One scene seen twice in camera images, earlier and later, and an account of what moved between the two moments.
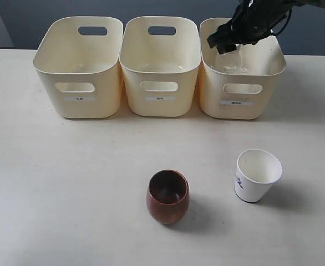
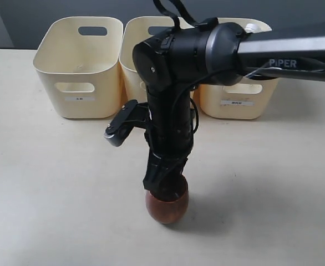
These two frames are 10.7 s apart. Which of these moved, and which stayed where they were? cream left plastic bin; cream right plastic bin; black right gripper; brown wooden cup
Moved: black right gripper
Stayed: brown wooden cup; cream right plastic bin; cream left plastic bin
